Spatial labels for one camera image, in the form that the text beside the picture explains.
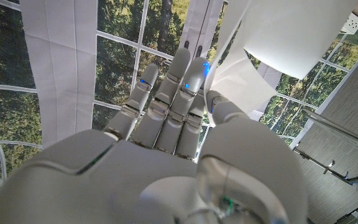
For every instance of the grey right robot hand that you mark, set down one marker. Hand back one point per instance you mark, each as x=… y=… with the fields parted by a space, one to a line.
x=166 y=177

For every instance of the white receipt paper strip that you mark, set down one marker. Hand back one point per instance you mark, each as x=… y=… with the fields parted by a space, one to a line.
x=281 y=37

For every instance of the white outlet box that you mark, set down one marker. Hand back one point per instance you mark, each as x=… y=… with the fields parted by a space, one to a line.
x=352 y=23

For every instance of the printed window backdrop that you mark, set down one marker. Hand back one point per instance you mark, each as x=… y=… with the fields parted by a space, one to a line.
x=61 y=62

